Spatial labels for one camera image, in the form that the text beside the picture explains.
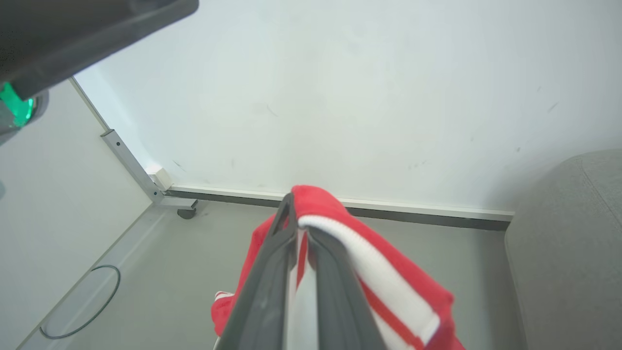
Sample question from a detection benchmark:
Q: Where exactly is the thin black floor cable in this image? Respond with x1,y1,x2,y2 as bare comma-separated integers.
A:
39,265,121,339

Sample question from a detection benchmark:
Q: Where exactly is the white and dark baseboard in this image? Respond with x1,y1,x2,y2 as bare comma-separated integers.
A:
165,184,515,231

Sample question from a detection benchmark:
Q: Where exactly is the other-arm gripper green band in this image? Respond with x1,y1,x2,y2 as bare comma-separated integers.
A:
0,0,199,146

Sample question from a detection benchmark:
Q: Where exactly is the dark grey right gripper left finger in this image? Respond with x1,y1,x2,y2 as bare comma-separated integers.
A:
216,193,298,350

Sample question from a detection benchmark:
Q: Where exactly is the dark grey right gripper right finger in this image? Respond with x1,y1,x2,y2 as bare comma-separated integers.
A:
306,227,387,350

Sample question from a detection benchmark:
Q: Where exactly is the red basketball jersey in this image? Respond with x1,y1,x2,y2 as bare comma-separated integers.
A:
211,185,465,350

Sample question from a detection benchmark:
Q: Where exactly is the grey metal partition frame leg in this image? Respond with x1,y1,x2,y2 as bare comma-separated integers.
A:
101,129,198,219

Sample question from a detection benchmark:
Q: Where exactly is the small white corner block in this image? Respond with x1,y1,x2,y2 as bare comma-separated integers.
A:
146,165,172,191

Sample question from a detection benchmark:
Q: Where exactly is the grey fabric sofa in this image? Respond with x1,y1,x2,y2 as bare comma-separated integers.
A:
504,148,622,350

